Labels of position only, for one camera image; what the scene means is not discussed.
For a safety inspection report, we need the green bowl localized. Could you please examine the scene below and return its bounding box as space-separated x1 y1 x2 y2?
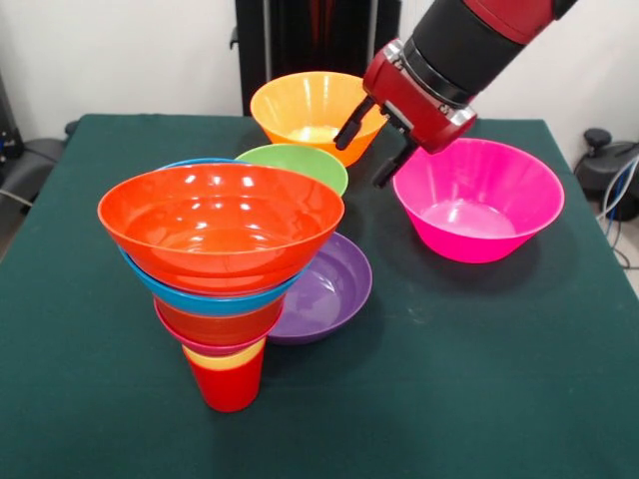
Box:
236 144 349 198

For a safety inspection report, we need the large light orange bowl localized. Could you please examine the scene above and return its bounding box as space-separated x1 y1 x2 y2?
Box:
249 72 392 168

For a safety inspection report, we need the black chair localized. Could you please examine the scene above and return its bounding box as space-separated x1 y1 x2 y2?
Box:
0 75 81 211

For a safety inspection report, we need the large magenta bowl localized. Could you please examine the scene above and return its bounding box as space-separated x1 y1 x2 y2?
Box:
392 138 566 264

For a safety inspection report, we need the stack of yellow cups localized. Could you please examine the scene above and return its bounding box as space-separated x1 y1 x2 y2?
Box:
182 335 269 373

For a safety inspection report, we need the small crimson bowl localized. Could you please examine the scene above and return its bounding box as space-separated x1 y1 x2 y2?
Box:
154 304 279 358

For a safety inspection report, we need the red cup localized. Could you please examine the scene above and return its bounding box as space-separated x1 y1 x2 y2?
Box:
187 349 267 414

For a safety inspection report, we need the large red-orange bowl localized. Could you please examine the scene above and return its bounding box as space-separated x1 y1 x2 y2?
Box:
97 163 345 296

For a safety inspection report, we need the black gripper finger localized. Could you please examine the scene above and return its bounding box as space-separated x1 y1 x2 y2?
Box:
333 96 380 153
371 136 420 190

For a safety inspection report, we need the black device with cables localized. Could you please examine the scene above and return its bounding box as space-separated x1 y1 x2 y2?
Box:
574 128 639 223

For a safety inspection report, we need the blue bowl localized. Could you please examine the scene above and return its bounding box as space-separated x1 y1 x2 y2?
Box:
118 157 313 318

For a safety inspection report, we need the dark green table cloth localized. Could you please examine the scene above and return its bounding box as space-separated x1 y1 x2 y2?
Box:
0 113 639 479

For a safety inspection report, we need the purple bowl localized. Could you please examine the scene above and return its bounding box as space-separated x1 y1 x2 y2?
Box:
266 232 372 346

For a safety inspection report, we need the small orange bowl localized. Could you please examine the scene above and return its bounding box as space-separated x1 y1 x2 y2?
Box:
155 295 287 348

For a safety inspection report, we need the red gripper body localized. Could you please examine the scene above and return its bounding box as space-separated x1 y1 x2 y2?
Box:
361 39 478 156

